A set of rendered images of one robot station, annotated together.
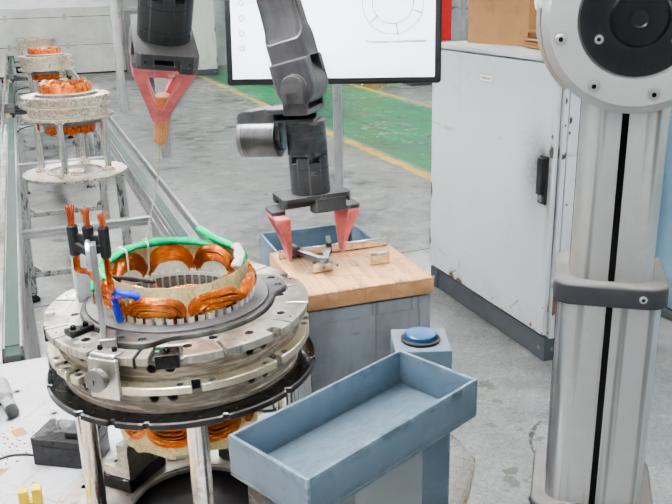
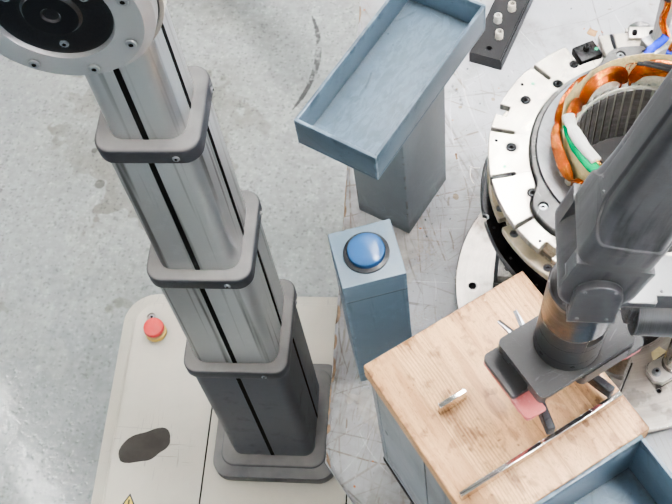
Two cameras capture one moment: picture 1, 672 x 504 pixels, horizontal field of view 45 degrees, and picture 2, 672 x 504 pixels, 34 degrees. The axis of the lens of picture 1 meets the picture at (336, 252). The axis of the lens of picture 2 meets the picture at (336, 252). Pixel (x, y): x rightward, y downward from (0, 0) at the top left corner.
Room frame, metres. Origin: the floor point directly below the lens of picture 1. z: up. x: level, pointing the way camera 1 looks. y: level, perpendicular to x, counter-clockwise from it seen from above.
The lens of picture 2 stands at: (1.50, -0.16, 2.04)
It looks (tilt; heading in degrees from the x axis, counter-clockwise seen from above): 60 degrees down; 177
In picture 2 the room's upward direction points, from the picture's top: 11 degrees counter-clockwise
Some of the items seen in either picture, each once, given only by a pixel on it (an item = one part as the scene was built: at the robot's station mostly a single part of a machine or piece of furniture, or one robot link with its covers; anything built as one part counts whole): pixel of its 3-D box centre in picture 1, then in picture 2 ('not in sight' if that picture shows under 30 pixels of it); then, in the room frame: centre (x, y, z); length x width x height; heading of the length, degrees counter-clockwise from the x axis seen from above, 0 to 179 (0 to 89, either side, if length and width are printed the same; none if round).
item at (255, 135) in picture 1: (277, 115); (639, 276); (1.15, 0.08, 1.29); 0.11 x 0.09 x 0.12; 74
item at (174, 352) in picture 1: (167, 355); (586, 53); (0.78, 0.18, 1.09); 0.03 x 0.02 x 0.02; 100
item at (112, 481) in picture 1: (134, 468); not in sight; (1.00, 0.30, 0.81); 0.08 x 0.05 x 0.02; 155
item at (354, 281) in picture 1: (347, 271); (502, 400); (1.13, -0.02, 1.05); 0.20 x 0.19 x 0.02; 19
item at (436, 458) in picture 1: (419, 427); (374, 306); (0.93, -0.10, 0.91); 0.07 x 0.07 x 0.25; 1
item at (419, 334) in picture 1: (420, 334); (366, 249); (0.93, -0.10, 1.04); 0.04 x 0.04 x 0.01
